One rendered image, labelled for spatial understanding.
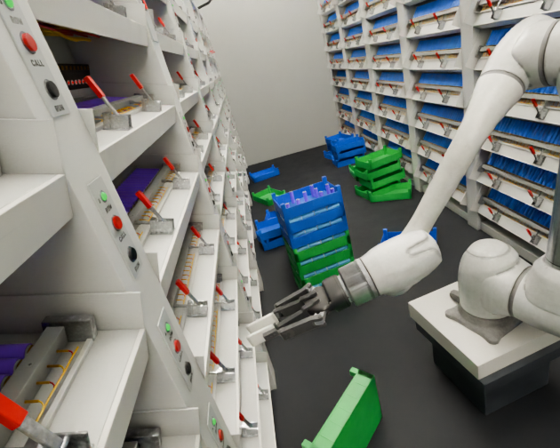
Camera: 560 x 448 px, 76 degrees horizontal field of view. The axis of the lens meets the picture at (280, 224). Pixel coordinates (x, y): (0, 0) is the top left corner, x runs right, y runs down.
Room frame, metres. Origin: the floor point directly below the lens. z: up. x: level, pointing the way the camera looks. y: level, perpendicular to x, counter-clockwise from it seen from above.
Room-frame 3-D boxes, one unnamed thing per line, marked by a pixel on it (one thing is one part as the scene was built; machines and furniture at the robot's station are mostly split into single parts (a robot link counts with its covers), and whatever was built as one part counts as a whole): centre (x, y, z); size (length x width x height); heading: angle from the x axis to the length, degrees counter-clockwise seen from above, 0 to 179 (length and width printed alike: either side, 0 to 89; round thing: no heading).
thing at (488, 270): (0.86, -0.57, 0.43); 0.18 x 0.16 x 0.22; 27
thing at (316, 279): (1.67, -0.16, 0.12); 0.30 x 0.20 x 0.08; 99
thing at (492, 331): (0.90, -0.56, 0.29); 0.22 x 0.18 x 0.06; 21
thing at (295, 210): (1.67, -0.16, 0.52); 0.30 x 0.20 x 0.08; 99
